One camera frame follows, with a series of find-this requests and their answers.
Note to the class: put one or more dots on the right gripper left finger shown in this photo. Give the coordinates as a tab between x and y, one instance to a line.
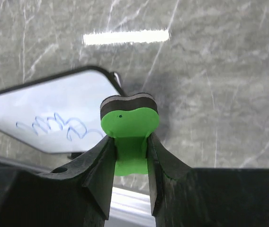
96	169

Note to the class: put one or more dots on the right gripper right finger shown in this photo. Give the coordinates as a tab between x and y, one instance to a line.
182	196

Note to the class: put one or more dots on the small black-framed whiteboard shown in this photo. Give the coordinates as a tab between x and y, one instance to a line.
59	113

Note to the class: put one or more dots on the green whiteboard eraser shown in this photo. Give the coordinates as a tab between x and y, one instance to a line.
130	120

